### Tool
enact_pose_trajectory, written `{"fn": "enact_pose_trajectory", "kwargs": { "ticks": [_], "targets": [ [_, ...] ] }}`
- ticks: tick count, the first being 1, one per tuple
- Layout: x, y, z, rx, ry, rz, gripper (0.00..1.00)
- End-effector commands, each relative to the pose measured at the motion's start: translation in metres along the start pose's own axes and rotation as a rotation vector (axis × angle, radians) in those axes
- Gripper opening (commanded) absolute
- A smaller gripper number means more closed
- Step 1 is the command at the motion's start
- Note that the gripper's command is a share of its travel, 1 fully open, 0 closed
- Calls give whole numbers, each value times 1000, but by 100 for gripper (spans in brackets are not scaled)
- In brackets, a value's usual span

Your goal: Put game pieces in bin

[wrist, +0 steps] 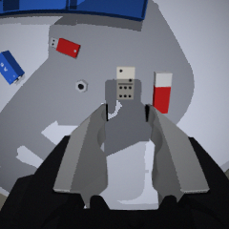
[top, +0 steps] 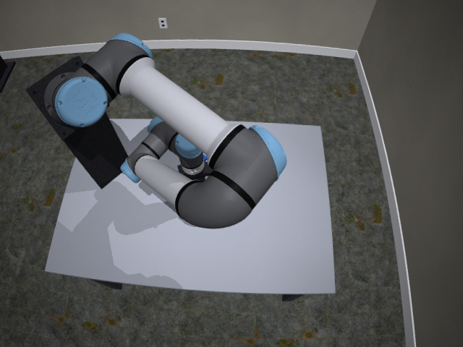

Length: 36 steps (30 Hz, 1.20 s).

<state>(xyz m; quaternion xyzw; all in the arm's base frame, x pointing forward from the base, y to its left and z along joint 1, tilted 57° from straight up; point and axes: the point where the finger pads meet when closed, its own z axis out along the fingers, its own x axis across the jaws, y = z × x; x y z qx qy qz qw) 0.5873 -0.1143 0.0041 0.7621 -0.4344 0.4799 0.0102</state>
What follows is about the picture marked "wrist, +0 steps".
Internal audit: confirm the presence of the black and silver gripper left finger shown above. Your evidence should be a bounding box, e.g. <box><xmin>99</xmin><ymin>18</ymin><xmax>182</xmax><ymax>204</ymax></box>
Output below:
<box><xmin>18</xmin><ymin>103</ymin><xmax>108</xmax><ymax>229</ymax></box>

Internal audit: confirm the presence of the white domino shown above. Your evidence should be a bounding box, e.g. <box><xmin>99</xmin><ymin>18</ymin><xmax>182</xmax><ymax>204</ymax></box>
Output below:
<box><xmin>116</xmin><ymin>66</ymin><xmax>135</xmax><ymax>99</ymax></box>

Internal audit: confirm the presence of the red usb stick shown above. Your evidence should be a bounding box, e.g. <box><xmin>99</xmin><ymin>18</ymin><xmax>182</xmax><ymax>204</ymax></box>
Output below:
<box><xmin>50</xmin><ymin>37</ymin><xmax>81</xmax><ymax>58</ymax></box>

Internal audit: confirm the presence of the grey hex nut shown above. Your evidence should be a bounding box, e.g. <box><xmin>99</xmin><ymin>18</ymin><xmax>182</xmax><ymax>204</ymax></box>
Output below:
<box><xmin>75</xmin><ymin>79</ymin><xmax>88</xmax><ymax>92</ymax></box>

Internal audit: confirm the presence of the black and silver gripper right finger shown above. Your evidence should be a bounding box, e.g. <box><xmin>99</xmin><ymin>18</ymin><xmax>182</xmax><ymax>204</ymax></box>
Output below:
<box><xmin>145</xmin><ymin>104</ymin><xmax>229</xmax><ymax>229</ymax></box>

